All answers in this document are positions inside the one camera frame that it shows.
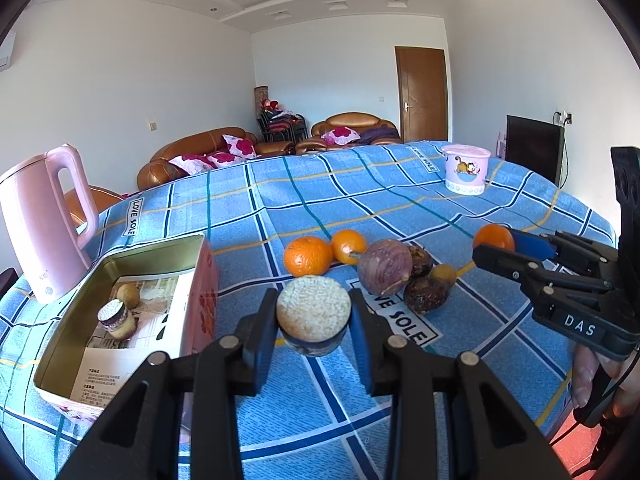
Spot large orange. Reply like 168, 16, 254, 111
283, 236, 334, 278

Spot tall patterned vase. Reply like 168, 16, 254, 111
253, 85, 271, 121

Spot person's right hand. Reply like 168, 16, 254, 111
571, 344, 640, 421

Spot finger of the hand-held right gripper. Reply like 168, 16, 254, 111
472, 243, 607, 307
510, 229, 619, 264

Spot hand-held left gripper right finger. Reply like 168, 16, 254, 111
349, 288, 571, 480

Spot purple blanket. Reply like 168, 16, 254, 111
357, 127, 401, 145

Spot pink cartoon-print bucket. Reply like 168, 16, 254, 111
440, 144, 492, 197

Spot long brown leather sofa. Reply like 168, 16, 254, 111
137, 127, 296, 191

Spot cardboard box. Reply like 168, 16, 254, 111
32, 234, 221, 423

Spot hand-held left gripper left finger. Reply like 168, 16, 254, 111
57, 287, 281, 480

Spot black monitor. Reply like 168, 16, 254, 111
505, 115, 565, 188

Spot printed paper leaflet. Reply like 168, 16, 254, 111
70, 272, 196, 408

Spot small orange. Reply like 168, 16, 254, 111
331, 229, 369, 266
472, 223, 516, 253

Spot purple turnip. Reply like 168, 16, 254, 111
356, 239, 415, 297

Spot brown leather armchair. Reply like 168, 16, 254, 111
295, 112, 403, 156

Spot brown leather seat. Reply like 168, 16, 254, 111
62, 185, 123, 233

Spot white red floral pillow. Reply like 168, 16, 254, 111
168, 154, 216, 176
222, 134, 258, 157
321, 127, 361, 146
206, 151, 248, 168

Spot stacked black chairs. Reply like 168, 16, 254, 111
256, 107, 308, 146

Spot taro piece in box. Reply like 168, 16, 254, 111
97, 300, 137, 339

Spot white air conditioner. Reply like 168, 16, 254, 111
0, 32, 17, 71

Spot pink electric kettle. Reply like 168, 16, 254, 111
0, 143, 101, 305

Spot brown wooden door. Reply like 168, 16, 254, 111
394, 46, 447, 143

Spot blue plaid bedsheet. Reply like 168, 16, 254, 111
0, 140, 618, 480

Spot small yellowish-brown fruit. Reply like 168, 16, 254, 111
116, 282, 141, 309
431, 263, 458, 286

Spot cut taro piece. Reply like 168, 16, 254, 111
276, 275, 352, 357

